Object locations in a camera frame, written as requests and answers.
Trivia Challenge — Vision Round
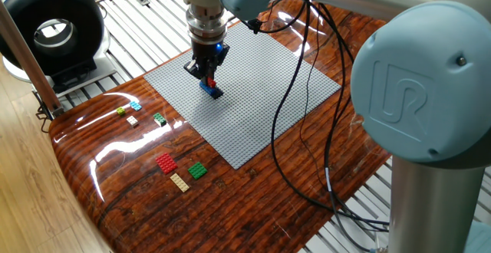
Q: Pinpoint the black ring shaped device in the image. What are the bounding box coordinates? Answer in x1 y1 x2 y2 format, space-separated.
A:
0 0 118 95

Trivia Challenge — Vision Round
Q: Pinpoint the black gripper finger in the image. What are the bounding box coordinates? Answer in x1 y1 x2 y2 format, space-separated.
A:
183 60 210 85
206 42 231 81

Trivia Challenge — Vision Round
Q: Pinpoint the grey Lego baseplate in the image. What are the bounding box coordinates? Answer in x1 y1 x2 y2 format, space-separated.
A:
143 21 342 171

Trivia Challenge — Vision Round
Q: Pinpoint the black wire tangle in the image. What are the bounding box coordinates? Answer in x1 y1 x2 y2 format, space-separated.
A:
35 90 54 133

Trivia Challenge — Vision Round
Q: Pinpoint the red wide Lego plate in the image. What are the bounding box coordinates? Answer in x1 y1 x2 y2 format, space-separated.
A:
155 153 179 176

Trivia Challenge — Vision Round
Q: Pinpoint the black cable with silver connector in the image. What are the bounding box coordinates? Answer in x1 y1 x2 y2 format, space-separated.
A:
310 0 390 253

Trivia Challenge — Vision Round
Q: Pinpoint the thin dark cable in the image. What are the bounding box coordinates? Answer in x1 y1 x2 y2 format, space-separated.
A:
298 3 334 196

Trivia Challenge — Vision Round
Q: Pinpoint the tan Lego plate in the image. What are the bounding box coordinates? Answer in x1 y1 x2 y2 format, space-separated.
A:
170 172 190 193

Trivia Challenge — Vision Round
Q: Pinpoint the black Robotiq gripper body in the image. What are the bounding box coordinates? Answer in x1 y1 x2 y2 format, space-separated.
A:
190 38 228 72

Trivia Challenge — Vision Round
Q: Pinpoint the wood pattern table mat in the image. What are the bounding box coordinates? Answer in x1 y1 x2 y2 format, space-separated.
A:
48 0 392 253

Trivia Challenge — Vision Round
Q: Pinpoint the green square Lego plate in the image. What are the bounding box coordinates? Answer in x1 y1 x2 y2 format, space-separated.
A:
187 161 209 180

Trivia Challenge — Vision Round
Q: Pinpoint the brown wooden pole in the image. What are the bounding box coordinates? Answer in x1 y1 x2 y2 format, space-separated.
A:
0 0 65 119

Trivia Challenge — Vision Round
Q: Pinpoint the black cable with plug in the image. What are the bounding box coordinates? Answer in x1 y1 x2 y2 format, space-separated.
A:
239 0 390 231

